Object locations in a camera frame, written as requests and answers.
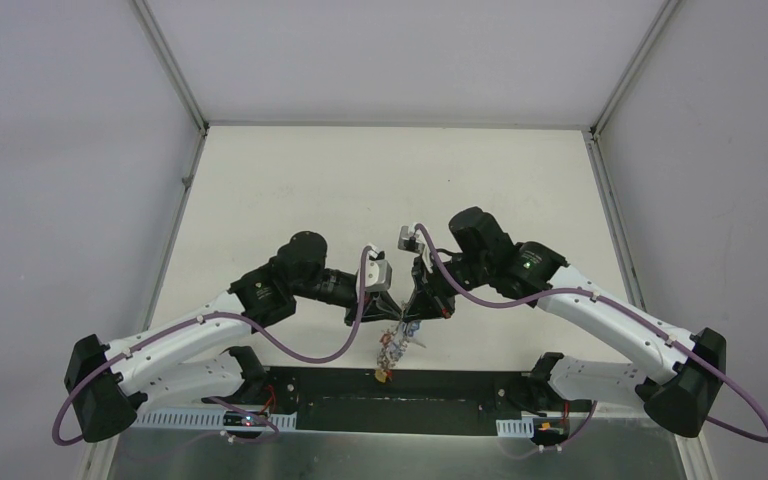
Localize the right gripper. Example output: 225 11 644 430
403 250 491 323

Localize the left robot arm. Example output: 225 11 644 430
52 231 401 446

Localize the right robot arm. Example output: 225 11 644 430
398 207 727 438

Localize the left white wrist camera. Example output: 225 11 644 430
356 244 393 293

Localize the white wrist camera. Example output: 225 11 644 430
356 244 393 293
397 223 425 254

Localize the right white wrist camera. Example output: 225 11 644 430
397 223 425 254

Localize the aluminium frame rail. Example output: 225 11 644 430
100 362 698 420

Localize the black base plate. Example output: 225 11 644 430
201 365 593 437

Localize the right white cable duct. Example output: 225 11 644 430
495 418 535 439

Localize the white cable duct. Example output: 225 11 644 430
131 407 273 432
495 418 535 439

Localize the left white cable duct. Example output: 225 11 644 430
131 407 273 432

